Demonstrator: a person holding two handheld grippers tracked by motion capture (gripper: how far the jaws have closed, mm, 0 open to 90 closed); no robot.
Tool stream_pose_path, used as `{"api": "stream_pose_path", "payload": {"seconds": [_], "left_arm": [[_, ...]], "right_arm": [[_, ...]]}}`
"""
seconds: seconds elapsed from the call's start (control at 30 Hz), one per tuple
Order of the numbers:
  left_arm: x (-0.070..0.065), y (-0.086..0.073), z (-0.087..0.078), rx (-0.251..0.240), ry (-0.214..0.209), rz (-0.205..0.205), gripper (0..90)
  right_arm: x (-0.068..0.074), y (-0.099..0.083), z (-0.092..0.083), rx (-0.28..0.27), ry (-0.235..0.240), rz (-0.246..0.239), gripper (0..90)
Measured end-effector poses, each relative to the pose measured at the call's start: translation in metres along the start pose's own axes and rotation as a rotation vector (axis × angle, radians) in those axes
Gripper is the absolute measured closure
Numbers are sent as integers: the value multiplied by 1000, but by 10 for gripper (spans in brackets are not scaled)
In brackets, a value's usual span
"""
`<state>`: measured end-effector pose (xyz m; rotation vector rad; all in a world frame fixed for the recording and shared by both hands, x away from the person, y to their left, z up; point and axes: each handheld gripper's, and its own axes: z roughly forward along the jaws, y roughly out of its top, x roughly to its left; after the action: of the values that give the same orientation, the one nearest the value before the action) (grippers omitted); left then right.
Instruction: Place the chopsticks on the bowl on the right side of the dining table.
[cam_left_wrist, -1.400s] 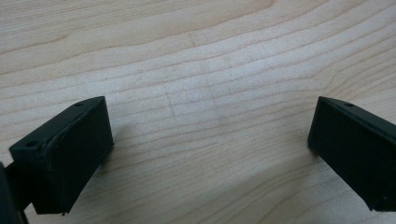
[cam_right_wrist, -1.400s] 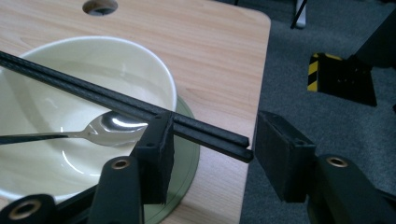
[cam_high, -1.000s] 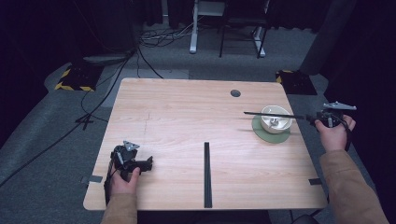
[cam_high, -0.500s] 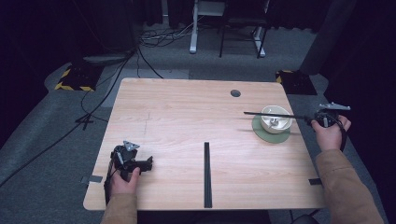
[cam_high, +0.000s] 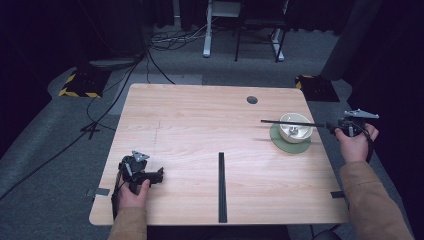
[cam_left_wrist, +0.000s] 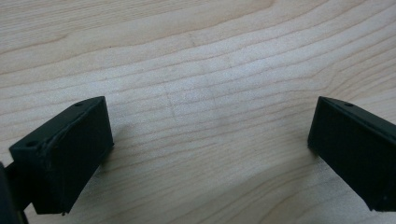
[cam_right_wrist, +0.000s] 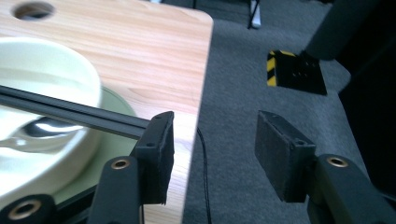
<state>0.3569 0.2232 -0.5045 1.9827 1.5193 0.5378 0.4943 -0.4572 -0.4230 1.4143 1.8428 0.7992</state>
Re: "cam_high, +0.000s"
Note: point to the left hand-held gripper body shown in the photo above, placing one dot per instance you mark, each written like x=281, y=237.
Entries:
x=135, y=166

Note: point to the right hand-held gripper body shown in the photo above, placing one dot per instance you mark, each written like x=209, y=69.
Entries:
x=353, y=126

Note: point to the white ceramic bowl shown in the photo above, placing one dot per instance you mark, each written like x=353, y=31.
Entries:
x=286, y=136

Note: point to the person's right hand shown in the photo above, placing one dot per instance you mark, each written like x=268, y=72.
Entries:
x=355, y=148

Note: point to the person's left hand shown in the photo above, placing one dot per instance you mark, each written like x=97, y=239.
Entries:
x=131, y=200

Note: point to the small silver thing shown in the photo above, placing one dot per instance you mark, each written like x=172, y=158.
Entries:
x=293, y=131

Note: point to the grey tape strip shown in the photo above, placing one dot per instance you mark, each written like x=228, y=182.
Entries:
x=337, y=194
x=100, y=192

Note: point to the green round coaster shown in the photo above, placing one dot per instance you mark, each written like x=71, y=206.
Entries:
x=290, y=148

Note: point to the grey table grommet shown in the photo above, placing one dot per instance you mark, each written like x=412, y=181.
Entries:
x=252, y=100

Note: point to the grey curtain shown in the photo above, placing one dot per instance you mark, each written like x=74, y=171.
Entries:
x=350, y=40

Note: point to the white desk leg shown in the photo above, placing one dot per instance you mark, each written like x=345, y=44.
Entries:
x=278, y=46
x=207, y=36

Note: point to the grey stand base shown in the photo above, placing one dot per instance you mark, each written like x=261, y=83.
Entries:
x=113, y=63

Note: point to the black yellow striped base plate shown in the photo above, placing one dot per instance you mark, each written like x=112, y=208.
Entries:
x=318, y=89
x=85, y=85

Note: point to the black metal chair frame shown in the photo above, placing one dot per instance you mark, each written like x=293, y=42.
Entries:
x=261, y=23

